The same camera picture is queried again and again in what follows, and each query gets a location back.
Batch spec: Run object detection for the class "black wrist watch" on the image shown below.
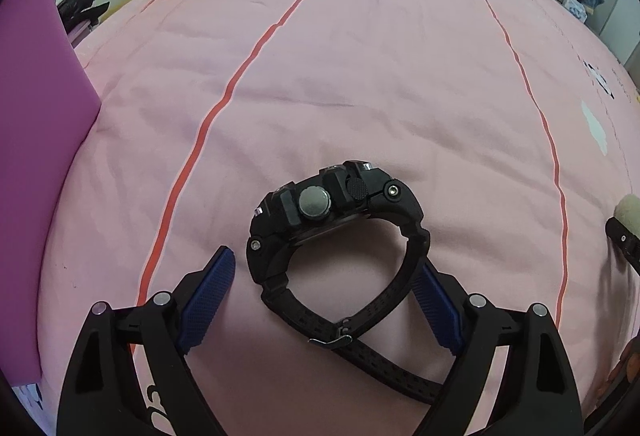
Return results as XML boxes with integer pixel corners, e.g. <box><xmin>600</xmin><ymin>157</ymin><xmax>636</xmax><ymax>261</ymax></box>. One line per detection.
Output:
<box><xmin>246</xmin><ymin>161</ymin><xmax>440</xmax><ymax>404</ymax></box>

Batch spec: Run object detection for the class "person's right hand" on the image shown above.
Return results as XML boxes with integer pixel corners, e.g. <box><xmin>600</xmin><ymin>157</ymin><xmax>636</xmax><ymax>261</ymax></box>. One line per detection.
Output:
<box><xmin>597</xmin><ymin>338</ymin><xmax>639</xmax><ymax>404</ymax></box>

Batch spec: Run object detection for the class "beige fuzzy round pouch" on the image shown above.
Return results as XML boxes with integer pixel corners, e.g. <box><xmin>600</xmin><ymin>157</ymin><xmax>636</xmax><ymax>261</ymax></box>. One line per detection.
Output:
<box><xmin>614</xmin><ymin>193</ymin><xmax>640</xmax><ymax>236</ymax></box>

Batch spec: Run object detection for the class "pink bed sheet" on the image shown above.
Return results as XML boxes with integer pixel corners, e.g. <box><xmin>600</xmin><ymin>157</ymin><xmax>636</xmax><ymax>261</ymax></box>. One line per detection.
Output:
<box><xmin>24</xmin><ymin>0</ymin><xmax>639</xmax><ymax>435</ymax></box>

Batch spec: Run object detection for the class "purple plastic bin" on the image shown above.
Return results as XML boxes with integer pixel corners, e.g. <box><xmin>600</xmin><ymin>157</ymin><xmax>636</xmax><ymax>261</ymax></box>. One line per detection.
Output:
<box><xmin>1</xmin><ymin>0</ymin><xmax>100</xmax><ymax>386</ymax></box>

